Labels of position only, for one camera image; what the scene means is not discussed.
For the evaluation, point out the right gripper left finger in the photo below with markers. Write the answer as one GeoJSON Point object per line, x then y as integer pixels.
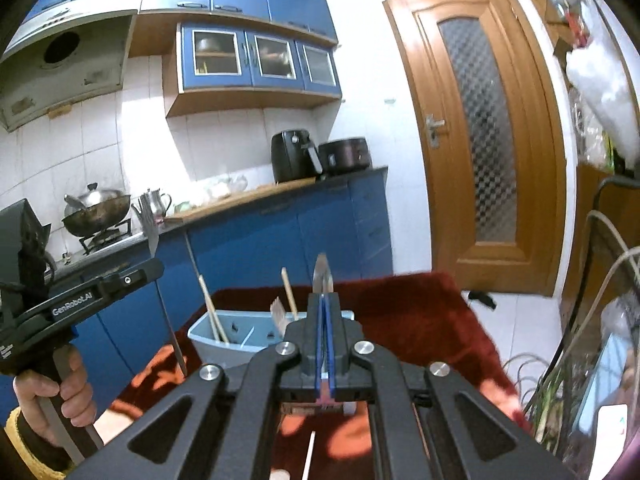
{"type": "Point", "coordinates": [220, 424]}

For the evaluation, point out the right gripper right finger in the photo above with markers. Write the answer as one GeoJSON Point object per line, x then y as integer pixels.
{"type": "Point", "coordinates": [427, 423]}

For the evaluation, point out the light blue utensil box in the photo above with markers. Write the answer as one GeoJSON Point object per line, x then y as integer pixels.
{"type": "Point", "coordinates": [249, 333]}

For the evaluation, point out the bamboo chopstick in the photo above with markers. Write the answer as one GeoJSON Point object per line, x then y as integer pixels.
{"type": "Point", "coordinates": [289, 292]}

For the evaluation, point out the chopstick pair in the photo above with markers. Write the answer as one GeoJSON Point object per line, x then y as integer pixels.
{"type": "Point", "coordinates": [215, 324]}
{"type": "Point", "coordinates": [192, 259]}

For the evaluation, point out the stainless steel fork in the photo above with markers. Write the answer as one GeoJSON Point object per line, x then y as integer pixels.
{"type": "Point", "coordinates": [144, 213]}

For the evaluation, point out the white plastic fork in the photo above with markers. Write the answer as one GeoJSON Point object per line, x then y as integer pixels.
{"type": "Point", "coordinates": [308, 456]}

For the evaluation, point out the steel fork white handle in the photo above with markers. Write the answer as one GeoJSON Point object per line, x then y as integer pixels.
{"type": "Point", "coordinates": [278, 315]}

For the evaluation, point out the person's left hand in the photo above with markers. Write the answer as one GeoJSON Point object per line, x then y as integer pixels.
{"type": "Point", "coordinates": [75, 391]}

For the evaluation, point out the wok with lid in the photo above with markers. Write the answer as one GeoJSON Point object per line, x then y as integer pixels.
{"type": "Point", "coordinates": [97, 210]}

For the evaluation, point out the gas stove burner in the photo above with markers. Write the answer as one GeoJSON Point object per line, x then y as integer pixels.
{"type": "Point", "coordinates": [105, 238]}

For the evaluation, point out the blue base cabinets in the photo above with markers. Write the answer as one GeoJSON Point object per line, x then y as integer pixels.
{"type": "Point", "coordinates": [243, 247]}

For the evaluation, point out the steel kettle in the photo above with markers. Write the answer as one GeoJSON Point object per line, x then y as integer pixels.
{"type": "Point", "coordinates": [156, 202]}

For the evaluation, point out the dark rice cooker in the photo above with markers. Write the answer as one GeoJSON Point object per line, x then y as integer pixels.
{"type": "Point", "coordinates": [344, 156]}

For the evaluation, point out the black air fryer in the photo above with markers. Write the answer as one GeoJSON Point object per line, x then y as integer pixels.
{"type": "Point", "coordinates": [294, 156]}

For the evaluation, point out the range hood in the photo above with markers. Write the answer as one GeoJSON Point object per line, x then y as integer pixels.
{"type": "Point", "coordinates": [72, 52]}

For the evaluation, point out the wooden door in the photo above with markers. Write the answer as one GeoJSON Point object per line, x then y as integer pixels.
{"type": "Point", "coordinates": [496, 183]}

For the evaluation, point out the wooden niche shelf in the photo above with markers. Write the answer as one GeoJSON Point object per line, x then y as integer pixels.
{"type": "Point", "coordinates": [591, 157]}

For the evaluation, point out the white plastic bag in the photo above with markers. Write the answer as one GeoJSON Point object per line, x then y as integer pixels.
{"type": "Point", "coordinates": [597, 72]}

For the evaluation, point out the metal door handle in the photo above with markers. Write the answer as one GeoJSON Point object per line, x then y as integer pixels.
{"type": "Point", "coordinates": [433, 129]}

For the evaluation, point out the blue glass-door wall cabinet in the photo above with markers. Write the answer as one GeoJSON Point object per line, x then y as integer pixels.
{"type": "Point", "coordinates": [212, 68]}

